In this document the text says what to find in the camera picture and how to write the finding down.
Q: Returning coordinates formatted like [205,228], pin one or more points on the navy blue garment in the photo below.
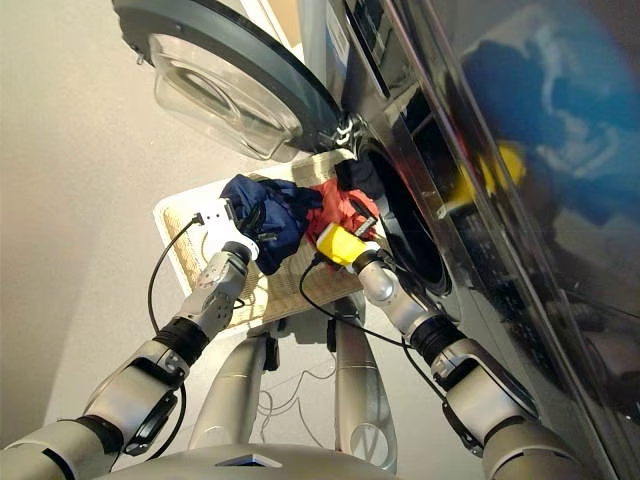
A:
[275,220]

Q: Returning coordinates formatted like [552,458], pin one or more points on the red garment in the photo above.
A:
[335,205]

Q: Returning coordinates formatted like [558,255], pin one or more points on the pale woven basket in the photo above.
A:
[295,290]

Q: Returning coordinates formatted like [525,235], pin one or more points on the black wheeled basket stand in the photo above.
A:
[271,350]

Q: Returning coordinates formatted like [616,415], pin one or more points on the grey washing machine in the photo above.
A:
[500,250]

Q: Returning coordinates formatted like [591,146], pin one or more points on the round washing machine door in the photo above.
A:
[260,50]

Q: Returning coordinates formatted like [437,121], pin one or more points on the white blue machine sticker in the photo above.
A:
[337,42]

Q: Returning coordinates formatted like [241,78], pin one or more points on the metal door hinge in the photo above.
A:
[345,132]

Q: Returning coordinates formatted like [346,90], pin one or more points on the silver robot leg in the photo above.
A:
[360,390]
[230,395]

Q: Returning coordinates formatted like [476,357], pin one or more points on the silver robot torso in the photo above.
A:
[325,467]

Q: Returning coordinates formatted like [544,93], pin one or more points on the tan panel with white frame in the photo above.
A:
[285,20]

